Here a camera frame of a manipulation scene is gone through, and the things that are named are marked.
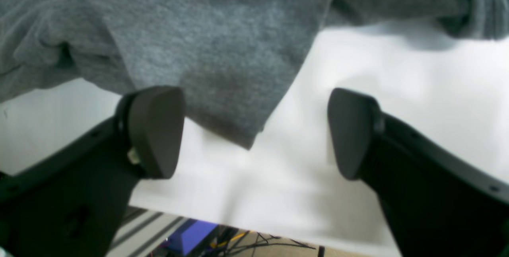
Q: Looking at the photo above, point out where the aluminium frame rail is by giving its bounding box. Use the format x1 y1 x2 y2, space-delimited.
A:
106 207 188 257

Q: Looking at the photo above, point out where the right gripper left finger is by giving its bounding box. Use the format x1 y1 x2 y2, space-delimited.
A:
0 86 186 257

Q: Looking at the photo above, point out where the yellow cable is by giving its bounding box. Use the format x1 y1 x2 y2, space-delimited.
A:
209 231 247 249

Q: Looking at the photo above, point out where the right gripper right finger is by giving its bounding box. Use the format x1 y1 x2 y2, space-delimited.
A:
327 88 509 257

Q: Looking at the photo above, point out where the grey T-shirt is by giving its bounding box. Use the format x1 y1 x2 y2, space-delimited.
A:
0 0 508 149

